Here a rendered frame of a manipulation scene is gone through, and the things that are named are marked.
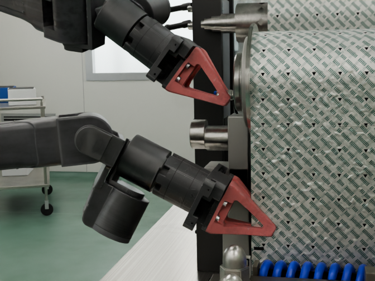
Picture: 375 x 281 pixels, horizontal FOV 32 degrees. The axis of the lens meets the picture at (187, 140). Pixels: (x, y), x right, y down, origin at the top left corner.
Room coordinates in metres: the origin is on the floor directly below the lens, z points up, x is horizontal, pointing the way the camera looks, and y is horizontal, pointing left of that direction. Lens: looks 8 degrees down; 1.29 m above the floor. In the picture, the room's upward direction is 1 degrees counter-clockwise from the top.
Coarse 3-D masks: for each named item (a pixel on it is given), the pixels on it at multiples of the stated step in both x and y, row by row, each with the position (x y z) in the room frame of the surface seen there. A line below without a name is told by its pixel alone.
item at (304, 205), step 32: (256, 128) 0.76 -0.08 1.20; (288, 128) 0.75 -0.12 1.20; (320, 128) 0.74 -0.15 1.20; (352, 128) 0.74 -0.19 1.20; (256, 160) 0.76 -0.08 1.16; (288, 160) 0.75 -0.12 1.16; (320, 160) 0.74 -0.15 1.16; (352, 160) 0.74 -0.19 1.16; (256, 192) 0.76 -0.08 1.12; (288, 192) 0.75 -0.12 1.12; (320, 192) 0.74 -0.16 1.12; (352, 192) 0.74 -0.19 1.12; (256, 224) 0.76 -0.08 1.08; (288, 224) 0.75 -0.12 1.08; (320, 224) 0.74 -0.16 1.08; (352, 224) 0.74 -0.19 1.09; (256, 256) 0.76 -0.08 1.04; (288, 256) 0.75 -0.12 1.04; (320, 256) 0.74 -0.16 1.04; (352, 256) 0.74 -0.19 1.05
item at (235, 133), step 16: (208, 128) 0.86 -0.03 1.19; (224, 128) 0.86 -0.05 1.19; (240, 128) 0.84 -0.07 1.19; (208, 144) 0.86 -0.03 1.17; (224, 144) 0.85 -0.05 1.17; (240, 144) 0.84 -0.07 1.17; (240, 160) 0.84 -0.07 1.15; (240, 176) 0.84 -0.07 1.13; (240, 208) 0.85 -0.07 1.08; (224, 240) 0.85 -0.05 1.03; (240, 240) 0.85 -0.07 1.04
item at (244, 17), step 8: (240, 8) 1.06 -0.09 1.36; (248, 8) 1.05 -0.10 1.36; (256, 8) 1.05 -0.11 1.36; (264, 8) 1.05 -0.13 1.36; (240, 16) 1.05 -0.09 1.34; (248, 16) 1.04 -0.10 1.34; (256, 16) 1.04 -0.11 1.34; (264, 16) 1.04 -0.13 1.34; (240, 24) 1.05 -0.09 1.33; (248, 24) 1.04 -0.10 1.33; (256, 24) 1.04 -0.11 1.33; (264, 24) 1.04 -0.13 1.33; (240, 32) 1.05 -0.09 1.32; (240, 40) 1.06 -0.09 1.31
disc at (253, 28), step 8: (248, 32) 0.79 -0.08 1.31; (248, 40) 0.77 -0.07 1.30; (248, 48) 0.76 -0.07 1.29; (248, 56) 0.76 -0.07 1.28; (248, 64) 0.76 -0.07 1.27; (248, 72) 0.75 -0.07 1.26; (248, 80) 0.75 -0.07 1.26; (248, 88) 0.75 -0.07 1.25; (248, 96) 0.75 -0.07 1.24; (248, 104) 0.75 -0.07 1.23; (248, 112) 0.76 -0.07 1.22; (248, 120) 0.76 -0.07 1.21; (248, 128) 0.78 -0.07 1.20
